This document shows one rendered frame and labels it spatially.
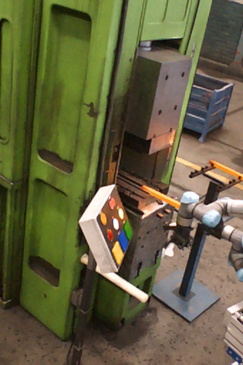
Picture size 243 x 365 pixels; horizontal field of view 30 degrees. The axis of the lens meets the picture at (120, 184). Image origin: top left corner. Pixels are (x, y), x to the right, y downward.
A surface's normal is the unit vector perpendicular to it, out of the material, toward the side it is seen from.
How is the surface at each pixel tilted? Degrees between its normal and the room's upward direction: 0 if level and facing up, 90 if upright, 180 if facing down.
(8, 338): 0
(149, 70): 90
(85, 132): 89
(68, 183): 90
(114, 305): 90
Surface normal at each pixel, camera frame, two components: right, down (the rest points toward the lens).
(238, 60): -0.60, 0.29
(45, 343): 0.15, -0.87
